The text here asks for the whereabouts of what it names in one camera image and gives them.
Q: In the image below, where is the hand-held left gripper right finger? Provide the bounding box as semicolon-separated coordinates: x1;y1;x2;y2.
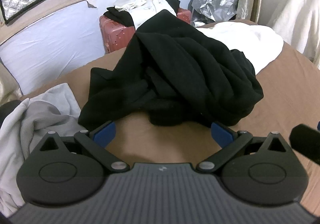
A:
196;122;288;173

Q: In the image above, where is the white fluffy duvet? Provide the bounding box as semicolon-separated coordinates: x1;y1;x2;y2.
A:
197;22;285;72

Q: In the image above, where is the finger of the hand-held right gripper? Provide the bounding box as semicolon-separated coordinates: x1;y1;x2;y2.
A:
289;124;320;162

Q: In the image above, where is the black fleece garment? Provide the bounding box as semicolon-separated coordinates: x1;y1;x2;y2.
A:
78;9;264;128

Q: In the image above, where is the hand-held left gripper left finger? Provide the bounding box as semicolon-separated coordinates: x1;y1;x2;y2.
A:
39;121;129;173

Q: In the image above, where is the pink suitcase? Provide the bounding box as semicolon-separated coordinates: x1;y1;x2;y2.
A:
99;8;192;54

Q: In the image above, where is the dark cloth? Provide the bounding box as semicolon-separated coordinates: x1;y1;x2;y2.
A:
0;99;22;124

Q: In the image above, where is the cream crumpled cloth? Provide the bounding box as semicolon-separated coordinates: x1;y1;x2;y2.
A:
114;0;160;11

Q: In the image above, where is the white floral cloth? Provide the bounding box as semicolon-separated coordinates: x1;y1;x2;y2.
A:
125;0;175;27

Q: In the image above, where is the black cloth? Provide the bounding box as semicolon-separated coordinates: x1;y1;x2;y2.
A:
103;7;135;27
158;0;181;17

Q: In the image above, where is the light grey garment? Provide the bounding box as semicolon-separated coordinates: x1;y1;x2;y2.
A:
0;83;85;217

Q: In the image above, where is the cream hanging cloth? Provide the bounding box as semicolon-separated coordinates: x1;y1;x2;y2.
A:
266;0;320;64

